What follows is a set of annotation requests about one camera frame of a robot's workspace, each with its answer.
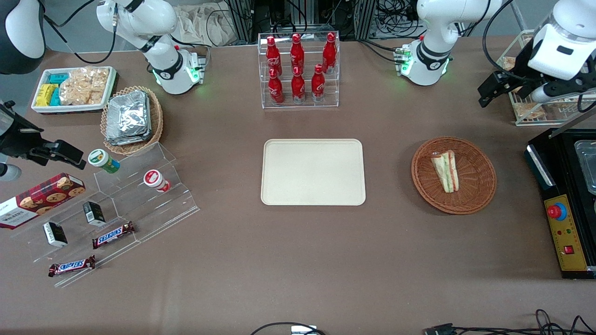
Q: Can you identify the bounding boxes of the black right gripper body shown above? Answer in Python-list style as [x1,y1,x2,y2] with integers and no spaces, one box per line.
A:
[0,100,46,160]

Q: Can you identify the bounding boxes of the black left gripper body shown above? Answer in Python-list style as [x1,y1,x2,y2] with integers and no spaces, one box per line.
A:
[510,44,596,94]

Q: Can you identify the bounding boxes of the triangle sandwich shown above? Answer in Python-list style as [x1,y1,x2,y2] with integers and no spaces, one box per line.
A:
[430,150,460,194]

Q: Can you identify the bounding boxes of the white rectangular snack tray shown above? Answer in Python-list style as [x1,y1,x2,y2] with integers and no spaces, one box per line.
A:
[31,66,118,115]

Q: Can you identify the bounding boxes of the brown round wicker basket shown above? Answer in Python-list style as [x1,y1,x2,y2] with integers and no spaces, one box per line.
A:
[411,136,497,215]

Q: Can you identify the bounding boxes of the light wicker basket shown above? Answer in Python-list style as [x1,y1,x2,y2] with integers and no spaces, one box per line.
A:
[101,86,164,155]

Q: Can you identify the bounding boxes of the beige plastic tray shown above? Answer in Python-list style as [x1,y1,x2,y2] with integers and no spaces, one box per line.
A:
[261,139,366,206]

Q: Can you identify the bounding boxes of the green lid snack cup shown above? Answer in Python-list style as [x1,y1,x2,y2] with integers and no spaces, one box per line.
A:
[88,149,121,174]

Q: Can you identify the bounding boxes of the red tartan cookie box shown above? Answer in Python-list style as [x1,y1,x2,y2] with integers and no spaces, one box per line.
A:
[0,173,86,230]

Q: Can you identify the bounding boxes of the yellow snack packs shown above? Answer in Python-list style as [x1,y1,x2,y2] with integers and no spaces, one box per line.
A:
[36,84,59,107]

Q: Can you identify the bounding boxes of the small black box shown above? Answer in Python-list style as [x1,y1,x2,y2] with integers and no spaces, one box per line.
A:
[43,221,68,248]
[83,201,106,227]

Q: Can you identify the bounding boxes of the silver foil pack stack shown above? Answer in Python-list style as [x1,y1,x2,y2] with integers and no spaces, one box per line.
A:
[105,90,152,146]

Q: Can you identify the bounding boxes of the clear bag of crackers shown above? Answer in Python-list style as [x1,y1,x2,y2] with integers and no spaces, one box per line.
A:
[59,67,110,106]

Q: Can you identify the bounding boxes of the clear acrylic step stand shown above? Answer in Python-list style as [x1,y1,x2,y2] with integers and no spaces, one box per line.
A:
[9,142,201,288]

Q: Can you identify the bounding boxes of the red lid snack cup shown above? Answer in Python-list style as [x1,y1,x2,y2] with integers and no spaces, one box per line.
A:
[143,169,171,193]

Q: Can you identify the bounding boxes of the brown Snickers bar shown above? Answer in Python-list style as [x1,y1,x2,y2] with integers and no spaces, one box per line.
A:
[92,221,135,249]
[48,255,96,278]

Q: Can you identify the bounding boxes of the clear acrylic bottle rack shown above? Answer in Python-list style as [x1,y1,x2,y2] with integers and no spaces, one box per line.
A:
[257,32,340,110]

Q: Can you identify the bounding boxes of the black machine with yellow panel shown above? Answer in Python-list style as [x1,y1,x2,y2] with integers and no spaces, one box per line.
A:
[525,108,596,280]

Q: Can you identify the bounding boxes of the red cola bottle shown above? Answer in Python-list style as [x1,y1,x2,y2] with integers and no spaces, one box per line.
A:
[269,69,284,105]
[291,33,305,75]
[323,33,337,74]
[291,67,306,104]
[266,36,282,77]
[311,64,325,102]

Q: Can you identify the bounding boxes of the beige crumpled cloth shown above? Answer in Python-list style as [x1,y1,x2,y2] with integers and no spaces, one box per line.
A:
[175,4,239,47]

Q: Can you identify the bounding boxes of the white wire bread rack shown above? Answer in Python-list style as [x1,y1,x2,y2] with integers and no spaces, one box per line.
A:
[496,30,596,127]

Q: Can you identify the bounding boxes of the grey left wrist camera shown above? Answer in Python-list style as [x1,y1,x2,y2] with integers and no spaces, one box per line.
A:
[531,84,596,104]

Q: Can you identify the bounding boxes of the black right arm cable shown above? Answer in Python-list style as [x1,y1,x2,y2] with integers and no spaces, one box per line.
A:
[43,0,117,65]

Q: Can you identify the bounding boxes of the black background cable bundle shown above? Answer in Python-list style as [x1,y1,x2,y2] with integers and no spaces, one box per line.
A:
[376,0,420,39]

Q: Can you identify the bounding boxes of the aluminium frame post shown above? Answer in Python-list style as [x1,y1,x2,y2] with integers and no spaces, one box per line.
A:
[228,0,255,45]
[356,0,378,40]

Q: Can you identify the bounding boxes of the black tangled cables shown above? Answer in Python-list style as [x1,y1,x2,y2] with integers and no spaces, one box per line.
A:
[454,309,596,335]

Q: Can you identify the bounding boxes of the black looped cable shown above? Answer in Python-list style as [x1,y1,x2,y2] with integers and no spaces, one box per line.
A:
[251,322,326,335]

